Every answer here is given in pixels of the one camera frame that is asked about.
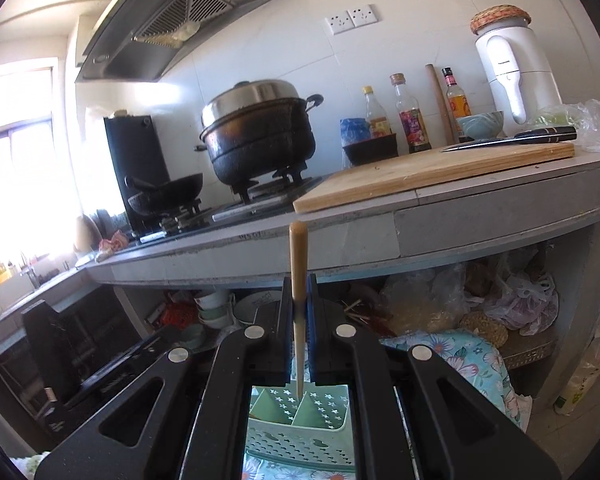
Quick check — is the black pot with steel lid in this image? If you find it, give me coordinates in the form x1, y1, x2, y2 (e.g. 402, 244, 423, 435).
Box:
195, 79, 325, 187

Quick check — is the red label sauce bottle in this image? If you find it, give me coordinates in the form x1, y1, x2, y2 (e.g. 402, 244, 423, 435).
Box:
390, 73, 433, 155

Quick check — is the pale green bowl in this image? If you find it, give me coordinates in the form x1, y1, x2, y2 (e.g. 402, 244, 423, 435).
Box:
456, 110, 505, 142

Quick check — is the white kitchen appliance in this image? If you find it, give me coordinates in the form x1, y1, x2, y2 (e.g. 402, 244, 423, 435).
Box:
475, 22, 564, 139

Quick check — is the red plastic basket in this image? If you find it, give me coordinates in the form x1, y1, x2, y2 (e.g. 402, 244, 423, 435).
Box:
159, 302, 201, 329

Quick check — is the black handled kitchen knife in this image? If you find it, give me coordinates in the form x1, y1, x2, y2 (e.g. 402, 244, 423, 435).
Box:
440, 126, 579, 154

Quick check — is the lavender plastic bag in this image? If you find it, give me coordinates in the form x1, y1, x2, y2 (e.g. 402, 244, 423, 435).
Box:
484, 272, 559, 337

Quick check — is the black wok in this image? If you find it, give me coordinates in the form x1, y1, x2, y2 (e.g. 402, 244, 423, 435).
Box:
125, 172, 205, 216

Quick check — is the black bowl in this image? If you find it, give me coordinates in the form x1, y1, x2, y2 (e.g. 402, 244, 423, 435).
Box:
342, 132, 399, 167

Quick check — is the crumpled clear plastic bag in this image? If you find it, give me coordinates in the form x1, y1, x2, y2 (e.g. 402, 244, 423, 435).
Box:
379, 264, 467, 337

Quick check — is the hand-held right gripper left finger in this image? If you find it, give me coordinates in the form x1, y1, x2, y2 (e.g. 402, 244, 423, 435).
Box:
35, 275, 294, 480

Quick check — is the wooden rolling pin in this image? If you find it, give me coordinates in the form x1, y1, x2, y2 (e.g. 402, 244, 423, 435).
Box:
425, 64, 459, 145

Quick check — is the woven straw lid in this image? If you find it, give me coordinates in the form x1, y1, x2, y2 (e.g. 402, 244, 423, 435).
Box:
469, 4, 532, 36

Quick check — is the white plate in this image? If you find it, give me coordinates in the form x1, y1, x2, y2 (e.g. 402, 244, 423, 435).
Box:
232, 290, 284, 327

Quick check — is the metal faucet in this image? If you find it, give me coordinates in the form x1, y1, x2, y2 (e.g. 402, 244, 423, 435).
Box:
20, 252, 42, 289

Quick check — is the wooden chopstick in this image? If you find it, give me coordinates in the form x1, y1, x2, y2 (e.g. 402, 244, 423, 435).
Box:
289, 221, 309, 404

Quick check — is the black splash guard panel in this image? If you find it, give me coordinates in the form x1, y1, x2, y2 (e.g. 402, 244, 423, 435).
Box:
104, 114, 172, 233

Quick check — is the white wall socket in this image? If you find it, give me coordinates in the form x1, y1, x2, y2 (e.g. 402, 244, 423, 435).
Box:
324, 14, 354, 36
347, 5, 380, 29

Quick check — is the black cap orange label bottle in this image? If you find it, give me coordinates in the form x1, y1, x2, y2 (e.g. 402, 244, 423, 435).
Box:
441, 66, 474, 137

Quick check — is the black gas stove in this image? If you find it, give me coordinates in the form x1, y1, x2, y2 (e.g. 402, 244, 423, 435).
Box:
130, 172, 327, 247

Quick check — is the stack of white bowls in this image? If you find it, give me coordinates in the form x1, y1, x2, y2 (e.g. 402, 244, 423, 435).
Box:
195, 289, 236, 332

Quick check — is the steel range hood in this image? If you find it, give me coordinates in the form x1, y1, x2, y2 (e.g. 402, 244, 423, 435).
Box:
75, 0, 301, 84

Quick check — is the yellow cap sauce bottle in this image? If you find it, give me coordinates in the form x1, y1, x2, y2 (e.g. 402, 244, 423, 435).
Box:
363, 85, 394, 139

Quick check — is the white bag with green print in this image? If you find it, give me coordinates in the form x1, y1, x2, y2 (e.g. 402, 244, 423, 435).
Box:
554, 305, 600, 417

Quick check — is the beige jug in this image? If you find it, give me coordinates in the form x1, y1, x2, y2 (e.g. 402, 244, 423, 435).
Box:
75, 214, 99, 254

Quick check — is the window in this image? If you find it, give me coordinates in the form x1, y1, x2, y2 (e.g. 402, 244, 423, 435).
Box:
0, 57, 83, 288

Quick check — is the floral teal cloth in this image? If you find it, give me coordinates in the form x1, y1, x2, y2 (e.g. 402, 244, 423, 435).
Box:
244, 329, 533, 480

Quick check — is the wooden cutting board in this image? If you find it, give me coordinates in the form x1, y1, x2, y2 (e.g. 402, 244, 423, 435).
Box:
292, 141, 576, 215

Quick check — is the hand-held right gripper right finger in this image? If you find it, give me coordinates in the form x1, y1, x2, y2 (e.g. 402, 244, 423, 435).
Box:
306, 274, 563, 480

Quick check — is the pink cloth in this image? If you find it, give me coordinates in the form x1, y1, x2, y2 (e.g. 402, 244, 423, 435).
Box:
98, 230, 132, 254

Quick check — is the green plastic utensil basket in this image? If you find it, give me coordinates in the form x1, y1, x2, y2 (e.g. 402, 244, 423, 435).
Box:
244, 384, 357, 462

